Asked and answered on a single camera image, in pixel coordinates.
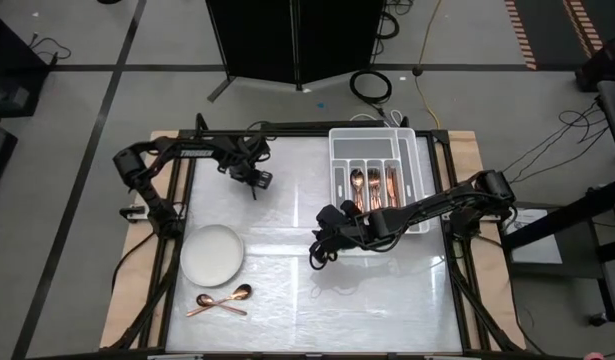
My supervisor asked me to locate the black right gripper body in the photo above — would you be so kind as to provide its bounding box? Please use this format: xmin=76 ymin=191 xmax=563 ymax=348
xmin=336 ymin=208 xmax=391 ymax=252

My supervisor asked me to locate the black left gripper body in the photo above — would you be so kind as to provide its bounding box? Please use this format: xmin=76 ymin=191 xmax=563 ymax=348
xmin=215 ymin=135 xmax=272 ymax=182

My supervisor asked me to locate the small copper spoon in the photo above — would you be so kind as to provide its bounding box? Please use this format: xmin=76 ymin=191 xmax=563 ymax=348
xmin=349 ymin=168 xmax=367 ymax=214

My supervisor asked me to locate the white plastic cutlery tray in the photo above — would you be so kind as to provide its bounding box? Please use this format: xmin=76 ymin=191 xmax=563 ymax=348
xmin=327 ymin=126 xmax=431 ymax=235

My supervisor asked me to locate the white round plate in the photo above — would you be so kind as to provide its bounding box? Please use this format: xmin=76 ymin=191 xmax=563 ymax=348
xmin=179 ymin=223 xmax=246 ymax=289

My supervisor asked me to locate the black flat bar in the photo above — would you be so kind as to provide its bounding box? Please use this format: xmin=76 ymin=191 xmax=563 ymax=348
xmin=259 ymin=120 xmax=387 ymax=133

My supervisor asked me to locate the black folding partition screen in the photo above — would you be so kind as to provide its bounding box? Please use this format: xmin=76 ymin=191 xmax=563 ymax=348
xmin=204 ymin=0 xmax=387 ymax=95

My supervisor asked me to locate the white sheet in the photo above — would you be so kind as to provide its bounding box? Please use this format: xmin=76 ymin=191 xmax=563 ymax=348
xmin=509 ymin=208 xmax=564 ymax=265

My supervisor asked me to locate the grey side table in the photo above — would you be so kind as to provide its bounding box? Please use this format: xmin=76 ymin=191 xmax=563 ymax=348
xmin=504 ymin=199 xmax=611 ymax=281

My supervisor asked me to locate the black cabinet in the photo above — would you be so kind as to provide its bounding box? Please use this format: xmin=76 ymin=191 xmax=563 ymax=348
xmin=0 ymin=9 xmax=51 ymax=119

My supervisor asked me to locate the black mat striped edge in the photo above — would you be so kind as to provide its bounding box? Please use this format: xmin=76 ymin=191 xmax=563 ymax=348
xmin=503 ymin=0 xmax=571 ymax=71
xmin=561 ymin=0 xmax=615 ymax=57

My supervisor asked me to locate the black aluminium stand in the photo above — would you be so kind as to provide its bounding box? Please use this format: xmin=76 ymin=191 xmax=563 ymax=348
xmin=500 ymin=77 xmax=615 ymax=324

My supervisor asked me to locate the black equipment case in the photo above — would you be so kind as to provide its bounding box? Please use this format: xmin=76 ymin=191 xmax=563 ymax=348
xmin=574 ymin=33 xmax=615 ymax=94

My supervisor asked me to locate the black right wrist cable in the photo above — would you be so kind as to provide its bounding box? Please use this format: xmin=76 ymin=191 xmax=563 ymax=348
xmin=308 ymin=247 xmax=339 ymax=272

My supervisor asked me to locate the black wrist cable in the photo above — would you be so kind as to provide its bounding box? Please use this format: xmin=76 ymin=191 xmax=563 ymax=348
xmin=244 ymin=119 xmax=278 ymax=144
xmin=308 ymin=247 xmax=339 ymax=272

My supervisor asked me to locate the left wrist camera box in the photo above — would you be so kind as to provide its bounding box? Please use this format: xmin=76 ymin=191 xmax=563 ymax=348
xmin=250 ymin=168 xmax=275 ymax=191

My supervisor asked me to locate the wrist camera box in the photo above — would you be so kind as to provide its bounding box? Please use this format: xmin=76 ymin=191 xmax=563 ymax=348
xmin=315 ymin=199 xmax=362 ymax=230
xmin=250 ymin=168 xmax=275 ymax=191

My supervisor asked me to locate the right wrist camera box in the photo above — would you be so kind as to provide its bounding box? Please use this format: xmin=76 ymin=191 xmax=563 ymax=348
xmin=315 ymin=199 xmax=362 ymax=230

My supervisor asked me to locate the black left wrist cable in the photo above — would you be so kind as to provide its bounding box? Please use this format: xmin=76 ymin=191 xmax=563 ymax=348
xmin=244 ymin=119 xmax=278 ymax=144

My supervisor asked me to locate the black table frame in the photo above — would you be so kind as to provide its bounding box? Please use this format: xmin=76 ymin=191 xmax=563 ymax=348
xmin=99 ymin=112 xmax=527 ymax=357

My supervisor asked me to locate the white cable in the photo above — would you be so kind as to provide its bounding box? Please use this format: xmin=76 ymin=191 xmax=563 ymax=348
xmin=347 ymin=108 xmax=405 ymax=128

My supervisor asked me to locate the coiled black cable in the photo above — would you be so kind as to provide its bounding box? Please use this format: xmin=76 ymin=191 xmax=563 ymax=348
xmin=348 ymin=69 xmax=393 ymax=106

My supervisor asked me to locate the yellow cable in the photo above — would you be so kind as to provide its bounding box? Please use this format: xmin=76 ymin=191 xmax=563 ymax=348
xmin=412 ymin=0 xmax=445 ymax=130

